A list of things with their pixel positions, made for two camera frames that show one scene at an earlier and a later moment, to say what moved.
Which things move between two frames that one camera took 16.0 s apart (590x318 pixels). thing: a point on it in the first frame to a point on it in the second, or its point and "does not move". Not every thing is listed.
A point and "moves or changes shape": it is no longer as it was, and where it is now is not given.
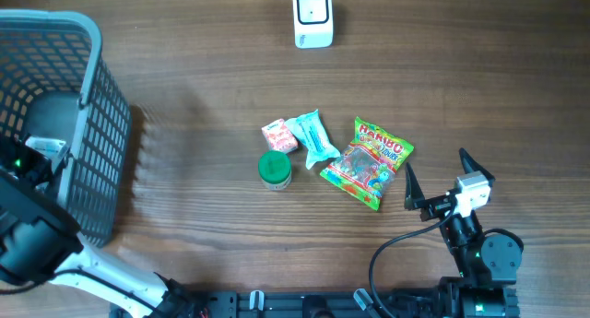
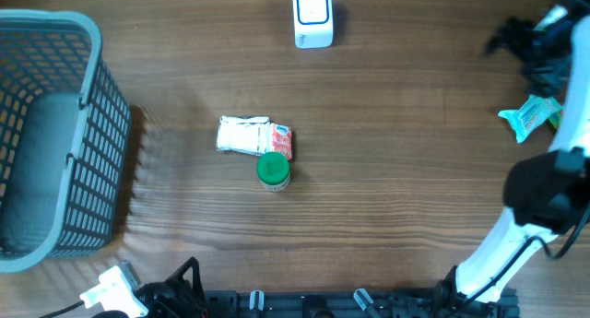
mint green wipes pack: [313, 137] to [528, 116]
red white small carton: [278, 136] moves or changes shape
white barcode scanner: [312, 17] does not move
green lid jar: [275, 170] does not move
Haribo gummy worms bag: [366, 169] to [555, 119]
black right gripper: [415, 199] to [530, 41]
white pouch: [50, 148] to [249, 135]
